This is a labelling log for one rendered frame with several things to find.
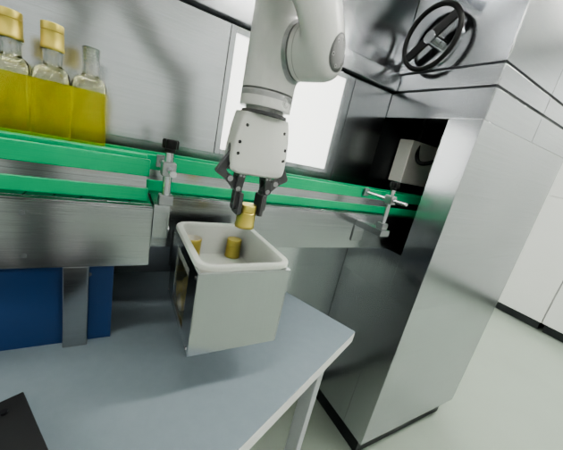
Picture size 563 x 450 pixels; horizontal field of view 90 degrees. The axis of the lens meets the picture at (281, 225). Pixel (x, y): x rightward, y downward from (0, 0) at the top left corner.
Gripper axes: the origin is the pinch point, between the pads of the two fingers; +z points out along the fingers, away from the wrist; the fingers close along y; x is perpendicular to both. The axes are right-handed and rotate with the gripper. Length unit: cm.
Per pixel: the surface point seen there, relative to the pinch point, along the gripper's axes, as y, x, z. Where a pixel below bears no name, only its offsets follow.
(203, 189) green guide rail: 2.6, -22.4, 3.0
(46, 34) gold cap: 32.5, -24.5, -21.0
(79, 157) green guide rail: 26.3, -12.6, -2.2
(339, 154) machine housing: -52, -42, -12
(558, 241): -346, -48, 22
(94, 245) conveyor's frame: 23.7, -10.8, 13.0
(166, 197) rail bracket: 12.4, -10.2, 2.8
